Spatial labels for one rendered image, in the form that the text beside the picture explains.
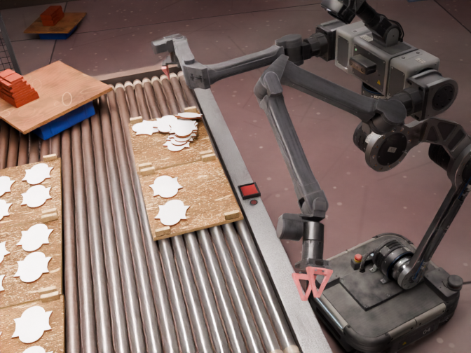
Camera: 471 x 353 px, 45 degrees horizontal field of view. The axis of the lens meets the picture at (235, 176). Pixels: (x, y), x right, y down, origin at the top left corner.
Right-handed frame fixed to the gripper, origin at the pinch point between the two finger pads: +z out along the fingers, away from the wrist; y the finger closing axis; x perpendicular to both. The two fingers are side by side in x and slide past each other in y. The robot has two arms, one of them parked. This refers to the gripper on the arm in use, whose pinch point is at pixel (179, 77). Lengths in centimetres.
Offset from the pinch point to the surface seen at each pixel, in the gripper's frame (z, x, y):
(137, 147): 25.1, 17.1, 21.8
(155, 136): 25.2, 9.5, 13.9
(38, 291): 21, 102, 44
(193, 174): 24.4, 40.2, -5.4
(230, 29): 126, -319, -15
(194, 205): 24, 60, -7
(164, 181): 23, 45, 7
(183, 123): 20.2, 7.5, 0.2
